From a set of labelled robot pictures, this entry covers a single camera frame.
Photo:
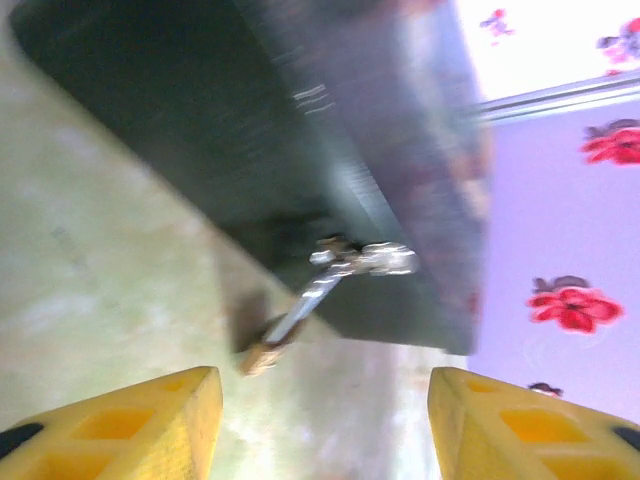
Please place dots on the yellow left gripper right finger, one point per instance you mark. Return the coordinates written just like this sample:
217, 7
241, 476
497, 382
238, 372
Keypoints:
525, 430

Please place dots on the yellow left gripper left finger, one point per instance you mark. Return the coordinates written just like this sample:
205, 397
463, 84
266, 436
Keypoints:
125, 430

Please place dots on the silver metal hasp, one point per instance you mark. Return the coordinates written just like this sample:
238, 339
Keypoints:
385, 260

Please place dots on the aluminium corner post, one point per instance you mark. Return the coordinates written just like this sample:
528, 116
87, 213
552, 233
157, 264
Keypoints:
560, 95

